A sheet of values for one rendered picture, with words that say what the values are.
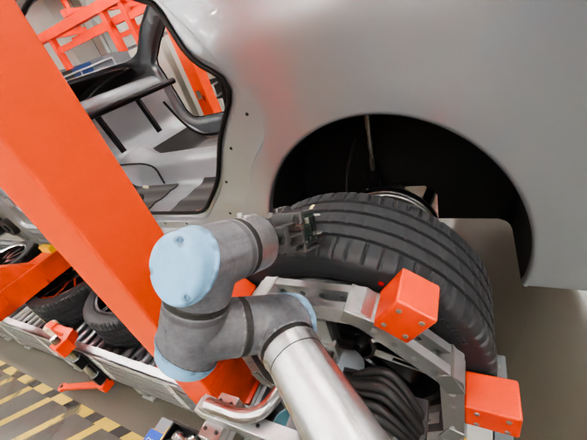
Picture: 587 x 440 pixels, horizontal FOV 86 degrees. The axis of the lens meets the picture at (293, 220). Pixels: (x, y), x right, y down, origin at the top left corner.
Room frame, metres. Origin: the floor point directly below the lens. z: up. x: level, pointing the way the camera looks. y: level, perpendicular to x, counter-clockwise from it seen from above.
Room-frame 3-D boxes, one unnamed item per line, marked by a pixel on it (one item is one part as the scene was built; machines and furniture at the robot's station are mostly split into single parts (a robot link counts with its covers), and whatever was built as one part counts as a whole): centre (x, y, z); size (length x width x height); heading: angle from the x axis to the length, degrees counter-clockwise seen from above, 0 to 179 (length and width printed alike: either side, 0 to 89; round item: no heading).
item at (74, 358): (1.34, 1.41, 0.30); 0.09 x 0.05 x 0.50; 56
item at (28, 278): (2.07, 1.84, 0.69); 0.52 x 0.17 x 0.35; 146
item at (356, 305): (0.45, 0.02, 0.85); 0.54 x 0.07 x 0.54; 56
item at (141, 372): (1.44, 1.45, 0.28); 2.47 x 0.09 x 0.22; 56
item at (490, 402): (0.28, -0.24, 0.85); 0.09 x 0.08 x 0.07; 56
